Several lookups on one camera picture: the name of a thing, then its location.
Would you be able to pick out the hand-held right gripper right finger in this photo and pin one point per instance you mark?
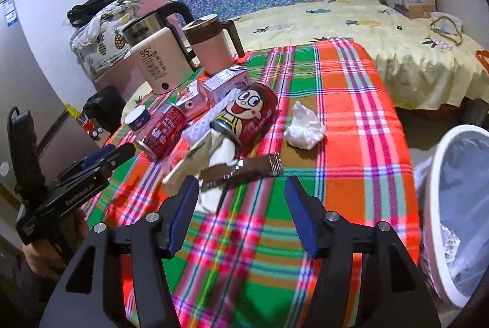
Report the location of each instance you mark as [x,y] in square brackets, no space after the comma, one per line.
[301,221]

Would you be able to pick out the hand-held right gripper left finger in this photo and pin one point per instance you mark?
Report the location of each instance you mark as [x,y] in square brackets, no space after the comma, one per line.
[179,221]

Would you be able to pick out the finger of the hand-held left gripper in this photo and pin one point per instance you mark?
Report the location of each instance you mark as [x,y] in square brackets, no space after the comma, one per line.
[99,156]
[86,172]

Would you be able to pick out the white printed paper packet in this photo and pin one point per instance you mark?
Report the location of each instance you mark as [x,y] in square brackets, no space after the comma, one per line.
[187,163]

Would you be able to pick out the small red drink can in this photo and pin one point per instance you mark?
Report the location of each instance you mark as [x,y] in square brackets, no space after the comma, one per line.
[164,129]

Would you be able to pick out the brown snack wrapper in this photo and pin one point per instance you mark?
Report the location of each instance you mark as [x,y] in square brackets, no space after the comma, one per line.
[256,167]

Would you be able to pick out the large red cartoon can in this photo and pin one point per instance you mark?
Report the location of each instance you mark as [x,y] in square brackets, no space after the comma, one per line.
[248,110]

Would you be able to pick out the white trash bin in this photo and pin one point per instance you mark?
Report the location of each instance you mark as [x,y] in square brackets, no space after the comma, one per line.
[431,236]

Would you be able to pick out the purple drink carton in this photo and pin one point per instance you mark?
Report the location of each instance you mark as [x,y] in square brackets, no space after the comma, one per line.
[225,83]

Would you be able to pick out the person's left hand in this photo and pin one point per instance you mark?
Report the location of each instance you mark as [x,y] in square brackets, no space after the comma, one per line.
[46,255]

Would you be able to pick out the black appliance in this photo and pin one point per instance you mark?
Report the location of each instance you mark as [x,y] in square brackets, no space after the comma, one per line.
[103,110]

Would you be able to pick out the dark thin stick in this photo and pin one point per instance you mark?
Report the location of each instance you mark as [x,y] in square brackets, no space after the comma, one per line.
[222,198]

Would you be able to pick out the white blue round container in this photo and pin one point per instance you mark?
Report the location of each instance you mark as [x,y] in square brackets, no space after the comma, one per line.
[138,119]

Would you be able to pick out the yellow printed cloth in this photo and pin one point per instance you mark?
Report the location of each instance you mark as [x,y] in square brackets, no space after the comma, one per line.
[133,98]

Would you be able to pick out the crumpled white tissue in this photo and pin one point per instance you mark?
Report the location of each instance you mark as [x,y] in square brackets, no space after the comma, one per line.
[303,127]

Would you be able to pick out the pink drink carton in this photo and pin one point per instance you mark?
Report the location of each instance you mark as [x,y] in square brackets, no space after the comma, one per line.
[193,102]

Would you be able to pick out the grey refrigerator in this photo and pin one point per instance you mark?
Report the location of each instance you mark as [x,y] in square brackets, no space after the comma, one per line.
[23,75]

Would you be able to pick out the cream steel electric kettle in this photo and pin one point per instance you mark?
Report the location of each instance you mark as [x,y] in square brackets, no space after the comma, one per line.
[162,56]

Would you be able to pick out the plaid tablecloth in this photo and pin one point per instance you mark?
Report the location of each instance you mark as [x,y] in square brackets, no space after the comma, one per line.
[344,91]

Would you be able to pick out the black bag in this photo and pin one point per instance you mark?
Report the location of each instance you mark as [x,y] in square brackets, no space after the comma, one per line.
[95,5]

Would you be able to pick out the pink mug with brown lid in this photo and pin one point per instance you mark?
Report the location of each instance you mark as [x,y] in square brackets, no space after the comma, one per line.
[212,49]

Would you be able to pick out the clear bin liner bag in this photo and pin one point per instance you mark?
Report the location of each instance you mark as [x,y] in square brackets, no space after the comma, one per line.
[466,198]

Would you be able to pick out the blue white label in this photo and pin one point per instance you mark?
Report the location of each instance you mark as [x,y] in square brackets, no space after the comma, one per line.
[9,12]

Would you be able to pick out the yellow pineapple bed sheet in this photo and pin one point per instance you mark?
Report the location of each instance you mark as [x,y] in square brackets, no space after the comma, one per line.
[401,56]

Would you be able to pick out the clear plastic bag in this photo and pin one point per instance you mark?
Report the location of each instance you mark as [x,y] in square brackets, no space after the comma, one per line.
[445,28]

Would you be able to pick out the orange object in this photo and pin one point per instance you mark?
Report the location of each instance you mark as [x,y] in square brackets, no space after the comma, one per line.
[483,60]

